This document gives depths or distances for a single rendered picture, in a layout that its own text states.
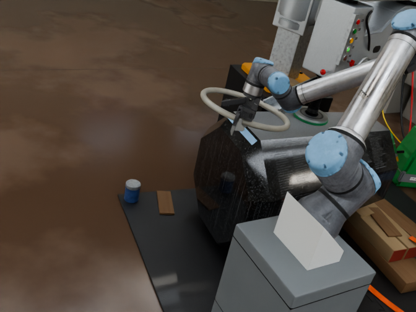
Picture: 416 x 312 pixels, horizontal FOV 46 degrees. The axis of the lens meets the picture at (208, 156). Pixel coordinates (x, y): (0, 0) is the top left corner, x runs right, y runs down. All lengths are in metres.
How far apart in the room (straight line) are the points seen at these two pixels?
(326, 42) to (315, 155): 1.27
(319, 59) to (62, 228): 1.82
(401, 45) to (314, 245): 0.78
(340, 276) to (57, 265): 1.61
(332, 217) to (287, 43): 2.07
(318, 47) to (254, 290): 1.51
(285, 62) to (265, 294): 2.18
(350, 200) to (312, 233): 0.18
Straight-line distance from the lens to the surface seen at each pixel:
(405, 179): 4.47
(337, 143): 1.66
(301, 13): 3.51
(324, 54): 2.86
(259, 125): 2.30
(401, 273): 3.35
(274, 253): 1.86
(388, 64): 1.87
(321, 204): 1.79
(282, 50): 3.67
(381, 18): 3.21
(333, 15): 2.83
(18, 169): 3.61
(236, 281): 2.02
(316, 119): 3.02
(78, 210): 3.25
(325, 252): 1.84
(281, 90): 2.11
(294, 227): 1.84
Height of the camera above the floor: 2.01
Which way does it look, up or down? 30 degrees down
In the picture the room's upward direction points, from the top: 13 degrees clockwise
